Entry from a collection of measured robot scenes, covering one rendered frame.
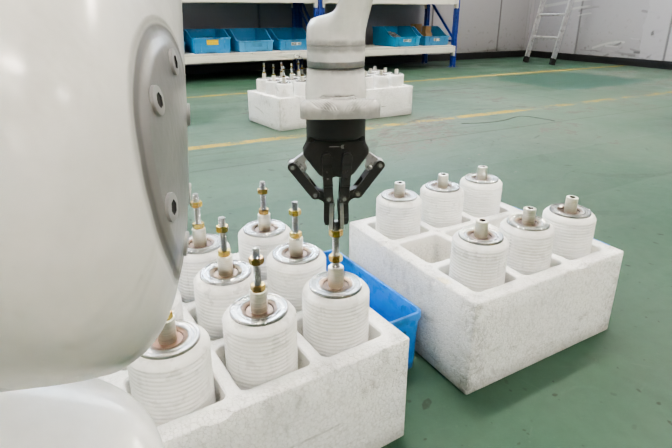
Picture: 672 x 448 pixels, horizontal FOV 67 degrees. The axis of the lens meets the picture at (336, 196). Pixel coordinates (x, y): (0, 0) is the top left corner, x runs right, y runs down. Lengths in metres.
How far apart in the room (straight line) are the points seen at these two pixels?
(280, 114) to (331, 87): 2.21
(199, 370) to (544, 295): 0.61
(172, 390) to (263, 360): 0.11
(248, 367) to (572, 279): 0.61
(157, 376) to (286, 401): 0.16
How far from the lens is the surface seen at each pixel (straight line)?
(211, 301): 0.75
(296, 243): 0.80
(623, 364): 1.13
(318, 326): 0.72
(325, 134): 0.61
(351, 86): 0.61
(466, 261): 0.89
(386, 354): 0.74
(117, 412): 0.18
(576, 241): 1.06
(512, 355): 0.99
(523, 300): 0.94
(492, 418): 0.93
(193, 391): 0.65
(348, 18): 0.60
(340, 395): 0.73
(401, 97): 3.28
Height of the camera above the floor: 0.61
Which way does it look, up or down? 20 degrees down
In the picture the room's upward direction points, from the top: straight up
